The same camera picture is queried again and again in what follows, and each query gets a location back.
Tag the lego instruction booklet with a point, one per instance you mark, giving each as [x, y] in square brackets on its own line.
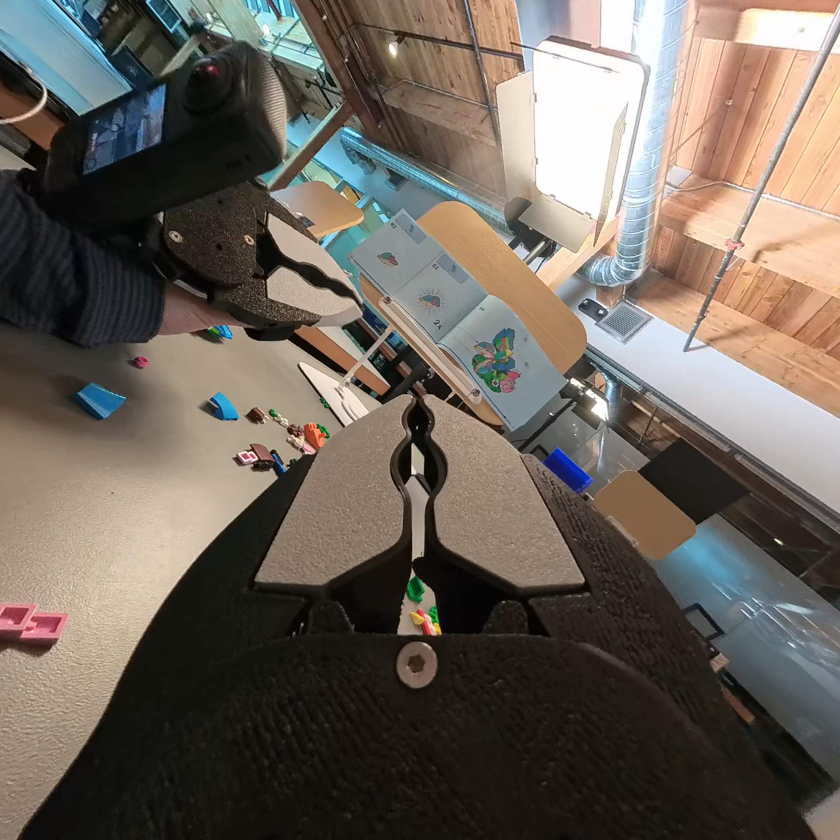
[505, 354]

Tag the grey metal pole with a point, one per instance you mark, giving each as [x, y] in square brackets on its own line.
[754, 190]

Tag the pink lego plate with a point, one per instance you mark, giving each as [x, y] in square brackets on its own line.
[47, 628]
[16, 618]

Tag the tan plywood chair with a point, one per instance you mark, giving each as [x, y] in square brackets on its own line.
[643, 515]
[321, 207]
[512, 262]

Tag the cluster of small lego pieces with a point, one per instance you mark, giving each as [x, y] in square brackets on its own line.
[289, 439]

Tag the black flat panel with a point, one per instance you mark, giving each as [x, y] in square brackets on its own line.
[695, 479]

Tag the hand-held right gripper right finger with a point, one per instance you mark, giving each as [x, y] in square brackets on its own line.
[499, 518]

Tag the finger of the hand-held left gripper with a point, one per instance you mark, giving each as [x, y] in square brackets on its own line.
[298, 249]
[308, 298]

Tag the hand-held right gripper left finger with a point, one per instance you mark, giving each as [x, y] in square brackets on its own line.
[341, 512]

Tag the blue plastic bin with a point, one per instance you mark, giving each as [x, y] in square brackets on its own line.
[568, 469]

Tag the studio light panel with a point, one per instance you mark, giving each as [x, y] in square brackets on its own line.
[571, 131]

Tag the large blue curved lego brick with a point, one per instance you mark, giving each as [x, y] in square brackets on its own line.
[98, 400]

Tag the metal floor vent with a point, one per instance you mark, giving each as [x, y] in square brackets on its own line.
[625, 323]

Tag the small blue curved lego brick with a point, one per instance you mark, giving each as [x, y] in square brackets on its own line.
[224, 407]

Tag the person's left forearm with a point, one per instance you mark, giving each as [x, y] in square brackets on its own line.
[65, 275]

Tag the silver spiral air duct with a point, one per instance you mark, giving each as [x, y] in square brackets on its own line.
[656, 164]

